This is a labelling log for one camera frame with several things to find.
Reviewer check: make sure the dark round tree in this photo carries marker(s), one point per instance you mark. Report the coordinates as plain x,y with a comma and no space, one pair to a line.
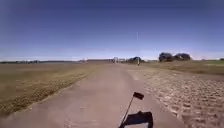
165,57
182,56

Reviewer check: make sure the dry brown grass field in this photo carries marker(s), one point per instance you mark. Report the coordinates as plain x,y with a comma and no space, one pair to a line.
33,83

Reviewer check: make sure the distant tree line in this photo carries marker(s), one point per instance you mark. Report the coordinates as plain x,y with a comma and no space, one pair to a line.
33,61

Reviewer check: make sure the thin lamp pole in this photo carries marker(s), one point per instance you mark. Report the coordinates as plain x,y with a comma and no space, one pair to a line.
137,50

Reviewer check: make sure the long low building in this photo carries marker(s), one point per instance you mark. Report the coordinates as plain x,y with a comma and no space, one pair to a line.
100,61

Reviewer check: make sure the cobbled stone strip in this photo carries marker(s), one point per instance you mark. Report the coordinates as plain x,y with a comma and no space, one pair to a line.
193,96

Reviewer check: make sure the yellow-green grass bank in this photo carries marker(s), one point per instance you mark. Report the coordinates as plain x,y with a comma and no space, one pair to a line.
196,66

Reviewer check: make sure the pale concrete path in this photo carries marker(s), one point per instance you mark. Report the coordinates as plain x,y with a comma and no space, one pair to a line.
103,96

